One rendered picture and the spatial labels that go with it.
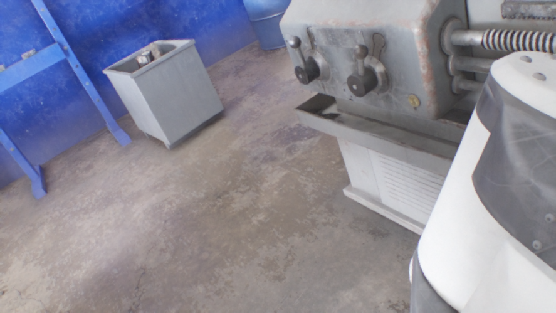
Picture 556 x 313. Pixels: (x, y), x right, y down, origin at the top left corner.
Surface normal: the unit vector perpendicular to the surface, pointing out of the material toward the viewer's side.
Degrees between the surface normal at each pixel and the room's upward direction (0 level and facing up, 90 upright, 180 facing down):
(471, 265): 72
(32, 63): 90
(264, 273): 0
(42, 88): 90
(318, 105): 90
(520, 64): 25
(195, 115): 90
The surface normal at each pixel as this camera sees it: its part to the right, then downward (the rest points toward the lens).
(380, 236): -0.33, -0.80
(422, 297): 0.10, -0.82
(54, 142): 0.54, 0.28
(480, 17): -0.77, 0.54
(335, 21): -0.69, -0.39
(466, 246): -0.88, 0.19
